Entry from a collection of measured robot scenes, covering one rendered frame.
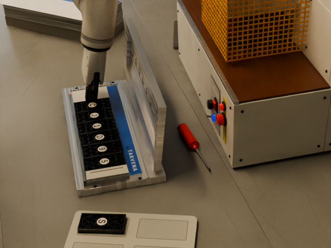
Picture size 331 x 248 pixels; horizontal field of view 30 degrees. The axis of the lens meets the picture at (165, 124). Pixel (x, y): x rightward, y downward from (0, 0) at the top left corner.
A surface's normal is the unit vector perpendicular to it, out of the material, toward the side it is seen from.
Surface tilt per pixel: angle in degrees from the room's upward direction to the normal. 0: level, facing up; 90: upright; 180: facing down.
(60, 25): 90
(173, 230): 0
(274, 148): 90
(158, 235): 0
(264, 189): 0
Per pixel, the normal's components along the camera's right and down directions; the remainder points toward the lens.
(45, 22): -0.46, 0.54
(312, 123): 0.22, 0.57
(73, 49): -0.05, -0.80
